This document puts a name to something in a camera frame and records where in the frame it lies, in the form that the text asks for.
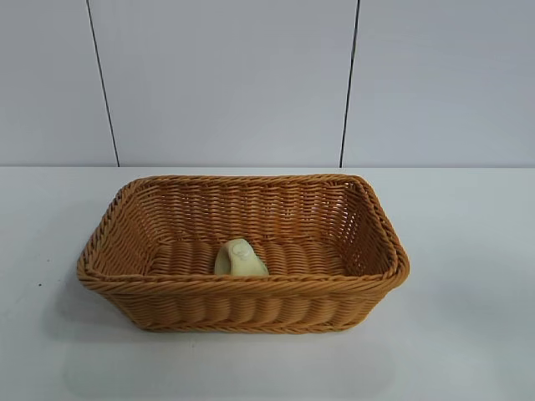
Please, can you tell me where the pale yellow egg yolk pastry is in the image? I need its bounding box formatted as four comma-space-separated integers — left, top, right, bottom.
214, 236, 272, 277

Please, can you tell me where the tan woven wicker basket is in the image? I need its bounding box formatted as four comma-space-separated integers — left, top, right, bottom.
75, 173, 411, 335

